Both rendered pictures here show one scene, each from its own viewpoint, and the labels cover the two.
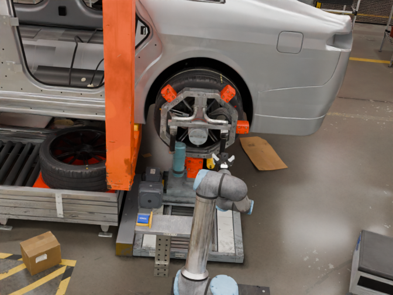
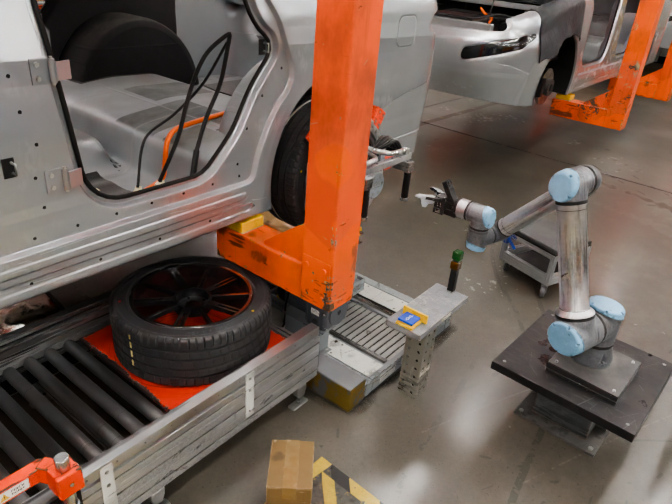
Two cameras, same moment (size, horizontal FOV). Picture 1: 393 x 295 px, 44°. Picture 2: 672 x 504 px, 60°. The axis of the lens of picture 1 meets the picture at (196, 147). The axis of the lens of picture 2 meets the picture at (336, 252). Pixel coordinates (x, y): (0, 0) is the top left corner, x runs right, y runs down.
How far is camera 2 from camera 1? 2.61 m
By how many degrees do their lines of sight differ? 44
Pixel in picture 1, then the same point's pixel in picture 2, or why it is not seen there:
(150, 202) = (339, 313)
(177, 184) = not seen: hidden behind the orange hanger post
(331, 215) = (425, 244)
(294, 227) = (424, 271)
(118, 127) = (352, 194)
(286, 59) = (403, 56)
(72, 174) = (244, 331)
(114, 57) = (361, 67)
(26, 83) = (86, 209)
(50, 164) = (196, 338)
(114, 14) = not seen: outside the picture
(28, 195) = (204, 408)
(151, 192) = not seen: hidden behind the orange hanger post
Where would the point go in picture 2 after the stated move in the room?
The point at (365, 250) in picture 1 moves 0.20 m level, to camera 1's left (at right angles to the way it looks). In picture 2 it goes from (537, 237) to (523, 247)
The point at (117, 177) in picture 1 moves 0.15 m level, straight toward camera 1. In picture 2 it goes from (341, 285) to (374, 297)
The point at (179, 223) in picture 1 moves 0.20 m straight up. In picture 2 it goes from (434, 300) to (442, 261)
